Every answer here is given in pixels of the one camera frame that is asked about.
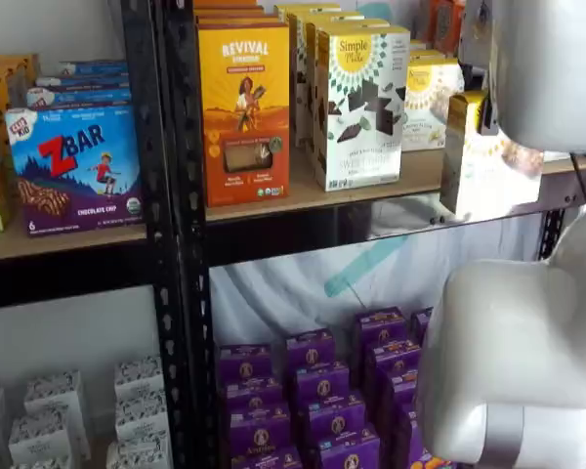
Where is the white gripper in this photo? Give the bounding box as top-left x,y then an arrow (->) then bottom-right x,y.
457,0 -> 500,137

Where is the blue purple Zbar box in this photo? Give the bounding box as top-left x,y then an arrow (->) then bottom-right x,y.
4,104 -> 144,239
25,86 -> 133,109
60,59 -> 129,77
33,72 -> 131,92

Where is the Simple Mills Sweet Thins box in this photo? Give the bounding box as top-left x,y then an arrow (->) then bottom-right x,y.
274,2 -> 343,143
304,18 -> 392,167
314,23 -> 412,192
292,10 -> 366,148

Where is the purple Annie's box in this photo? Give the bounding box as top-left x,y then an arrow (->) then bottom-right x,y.
390,405 -> 426,460
222,378 -> 284,416
217,344 -> 274,385
373,368 -> 421,416
285,329 -> 337,370
290,363 -> 352,406
354,307 -> 407,346
362,340 -> 424,377
297,394 -> 367,441
230,445 -> 304,469
408,307 -> 435,343
315,428 -> 382,469
227,405 -> 293,458

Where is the wood shelf board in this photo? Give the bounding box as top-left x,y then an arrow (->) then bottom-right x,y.
204,144 -> 586,224
0,214 -> 147,263

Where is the black metal shelf rack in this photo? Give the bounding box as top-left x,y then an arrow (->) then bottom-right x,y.
158,0 -> 586,469
0,0 -> 187,469

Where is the orange Pretzel Crackers cheddar box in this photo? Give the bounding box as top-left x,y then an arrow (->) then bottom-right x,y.
427,0 -> 465,56

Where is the black cable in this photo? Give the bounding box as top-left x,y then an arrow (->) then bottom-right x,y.
568,150 -> 586,209

